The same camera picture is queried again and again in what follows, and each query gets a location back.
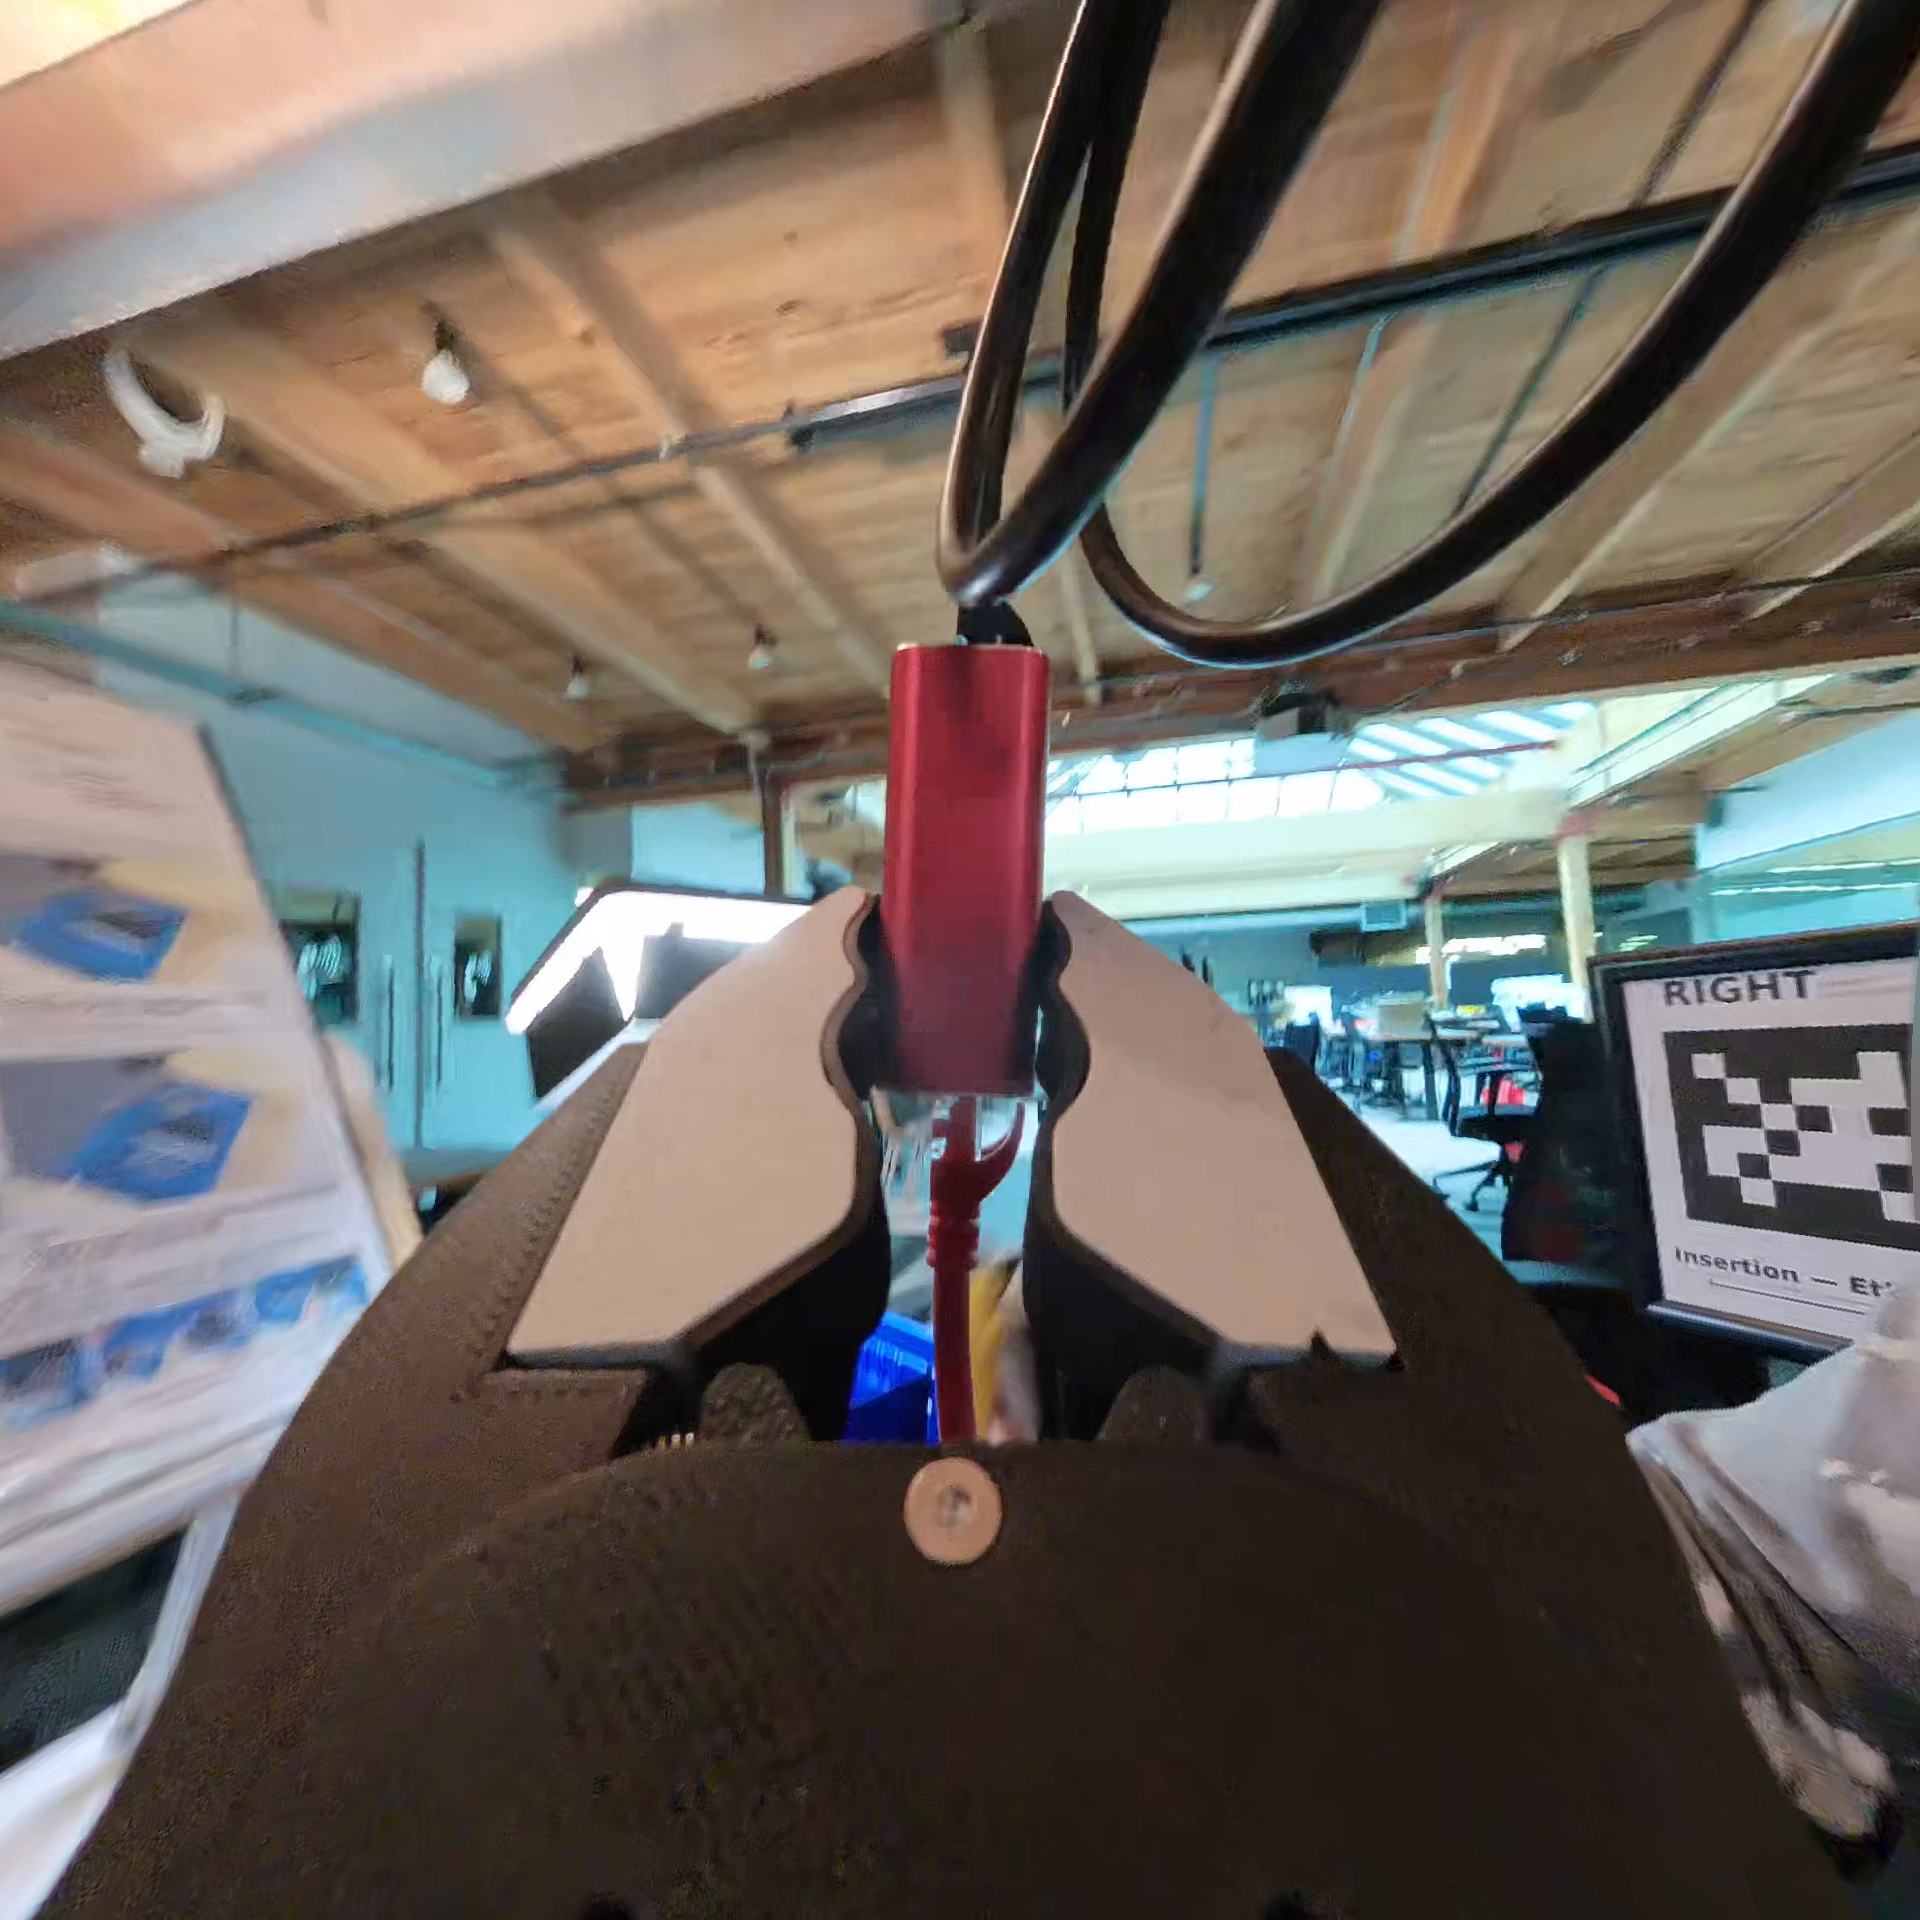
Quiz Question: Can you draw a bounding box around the black ethernet cable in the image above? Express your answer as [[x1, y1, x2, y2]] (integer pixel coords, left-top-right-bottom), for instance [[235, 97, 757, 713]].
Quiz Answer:
[[937, 0, 1920, 669]]

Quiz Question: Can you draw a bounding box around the framed black white marker sign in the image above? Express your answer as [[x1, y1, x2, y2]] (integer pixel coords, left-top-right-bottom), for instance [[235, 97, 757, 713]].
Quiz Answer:
[[1586, 920, 1920, 1360]]

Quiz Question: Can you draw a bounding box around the studio light panel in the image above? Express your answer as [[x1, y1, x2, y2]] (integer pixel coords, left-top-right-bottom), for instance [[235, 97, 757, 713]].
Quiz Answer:
[[505, 878, 825, 1104]]

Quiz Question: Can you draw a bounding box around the instruction sheet on clipboard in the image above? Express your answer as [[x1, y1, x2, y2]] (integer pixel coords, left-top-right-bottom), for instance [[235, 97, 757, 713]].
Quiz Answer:
[[0, 661, 400, 1614]]

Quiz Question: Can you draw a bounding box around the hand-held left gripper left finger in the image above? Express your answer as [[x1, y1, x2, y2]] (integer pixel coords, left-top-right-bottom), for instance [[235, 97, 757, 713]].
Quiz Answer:
[[507, 884, 893, 1433]]

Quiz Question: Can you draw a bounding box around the blue plastic bin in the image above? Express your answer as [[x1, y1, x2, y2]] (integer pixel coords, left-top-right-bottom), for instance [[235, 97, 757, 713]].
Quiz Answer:
[[847, 1311, 939, 1441]]

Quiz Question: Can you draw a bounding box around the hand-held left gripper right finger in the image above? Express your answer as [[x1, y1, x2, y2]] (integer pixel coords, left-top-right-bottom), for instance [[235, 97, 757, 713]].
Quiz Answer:
[[1023, 888, 1401, 1437]]

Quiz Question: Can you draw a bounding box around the red ethernet switch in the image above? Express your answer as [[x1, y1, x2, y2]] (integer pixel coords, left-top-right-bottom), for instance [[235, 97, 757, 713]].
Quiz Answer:
[[878, 643, 1051, 1096]]

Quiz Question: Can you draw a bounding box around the red ethernet cable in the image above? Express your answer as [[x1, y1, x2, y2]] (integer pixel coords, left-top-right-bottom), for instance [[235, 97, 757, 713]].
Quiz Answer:
[[927, 1094, 1029, 1445]]

